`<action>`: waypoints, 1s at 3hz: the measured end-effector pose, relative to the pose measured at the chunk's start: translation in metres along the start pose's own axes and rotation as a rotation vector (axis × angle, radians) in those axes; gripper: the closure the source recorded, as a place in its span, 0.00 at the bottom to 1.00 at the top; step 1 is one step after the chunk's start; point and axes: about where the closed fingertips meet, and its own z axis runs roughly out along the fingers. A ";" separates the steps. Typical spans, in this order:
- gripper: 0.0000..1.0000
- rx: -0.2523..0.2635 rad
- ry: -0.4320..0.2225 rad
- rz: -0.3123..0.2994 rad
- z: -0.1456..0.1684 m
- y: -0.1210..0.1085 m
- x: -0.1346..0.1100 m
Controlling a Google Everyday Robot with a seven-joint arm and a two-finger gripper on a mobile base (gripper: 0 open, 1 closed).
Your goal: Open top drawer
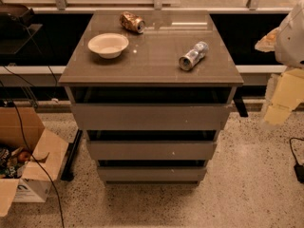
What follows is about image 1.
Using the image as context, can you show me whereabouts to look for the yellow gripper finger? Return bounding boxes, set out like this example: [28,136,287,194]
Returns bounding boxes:
[262,68,304,126]
[255,28,279,52]

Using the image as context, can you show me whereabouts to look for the grey top drawer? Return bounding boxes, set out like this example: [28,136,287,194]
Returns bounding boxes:
[71,104,231,130]

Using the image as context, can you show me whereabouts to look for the grey drawer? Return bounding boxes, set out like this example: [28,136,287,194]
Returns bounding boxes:
[97,167,207,182]
[71,104,231,130]
[86,141,217,161]

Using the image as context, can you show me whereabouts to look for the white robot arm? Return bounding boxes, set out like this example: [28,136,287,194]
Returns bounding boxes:
[255,0,304,129]

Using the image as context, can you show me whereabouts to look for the grey drawer cabinet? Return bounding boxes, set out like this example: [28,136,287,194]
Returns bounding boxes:
[58,9,244,186]

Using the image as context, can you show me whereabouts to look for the grey bottom drawer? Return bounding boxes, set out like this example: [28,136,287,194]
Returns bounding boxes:
[97,167,207,182]

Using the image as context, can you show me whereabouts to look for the grey middle drawer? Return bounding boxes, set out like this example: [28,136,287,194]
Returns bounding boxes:
[86,141,217,161]

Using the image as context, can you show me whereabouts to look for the open cardboard box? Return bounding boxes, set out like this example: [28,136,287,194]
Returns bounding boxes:
[0,107,68,217]

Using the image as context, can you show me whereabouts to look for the silver blue drink can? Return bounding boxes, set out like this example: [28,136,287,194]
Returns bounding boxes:
[179,41,209,71]

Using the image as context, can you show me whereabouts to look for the crushed brown soda can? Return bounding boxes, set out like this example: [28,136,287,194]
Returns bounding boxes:
[120,11,145,34]

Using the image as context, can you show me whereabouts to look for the white bowl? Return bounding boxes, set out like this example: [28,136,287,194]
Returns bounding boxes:
[87,33,129,59]

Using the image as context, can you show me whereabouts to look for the black table leg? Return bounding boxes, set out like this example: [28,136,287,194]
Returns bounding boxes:
[61,129,83,181]

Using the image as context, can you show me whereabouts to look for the black device on shelf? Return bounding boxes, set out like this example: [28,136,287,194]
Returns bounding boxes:
[0,4,42,56]

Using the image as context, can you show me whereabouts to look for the snack bags in box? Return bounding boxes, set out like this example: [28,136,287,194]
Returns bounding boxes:
[0,145,31,179]

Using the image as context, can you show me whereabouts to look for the black power adapter with cable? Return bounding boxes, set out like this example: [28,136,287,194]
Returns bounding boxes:
[289,137,304,183]

